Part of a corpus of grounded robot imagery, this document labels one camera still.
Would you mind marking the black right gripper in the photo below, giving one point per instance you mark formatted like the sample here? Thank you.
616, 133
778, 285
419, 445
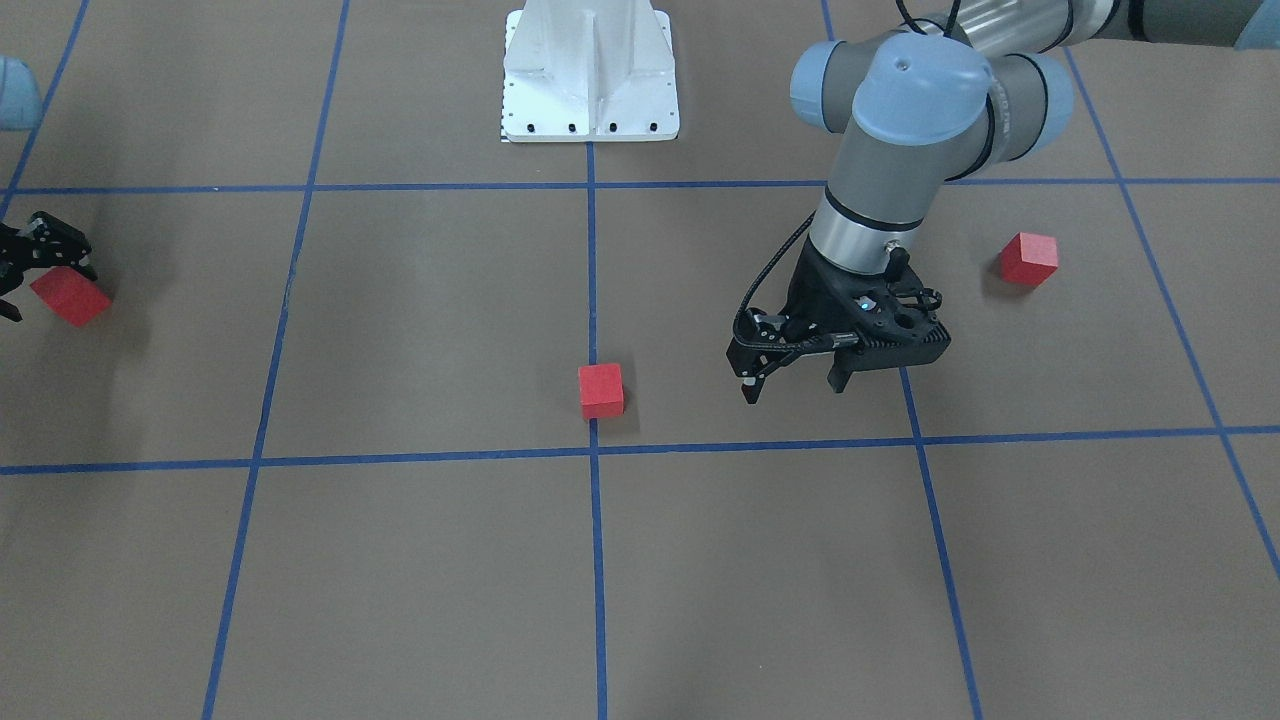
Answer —
40, 242

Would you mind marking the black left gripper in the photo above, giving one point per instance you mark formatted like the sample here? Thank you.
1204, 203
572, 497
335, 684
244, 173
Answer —
812, 291

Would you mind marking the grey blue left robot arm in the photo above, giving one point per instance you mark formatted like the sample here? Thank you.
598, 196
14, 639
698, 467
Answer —
939, 98

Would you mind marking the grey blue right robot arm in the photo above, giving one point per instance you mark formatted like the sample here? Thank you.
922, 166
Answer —
21, 106

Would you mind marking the red block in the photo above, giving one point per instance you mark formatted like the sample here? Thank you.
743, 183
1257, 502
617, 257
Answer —
601, 391
1029, 259
74, 298

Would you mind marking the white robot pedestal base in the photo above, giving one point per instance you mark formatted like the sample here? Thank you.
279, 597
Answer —
589, 72

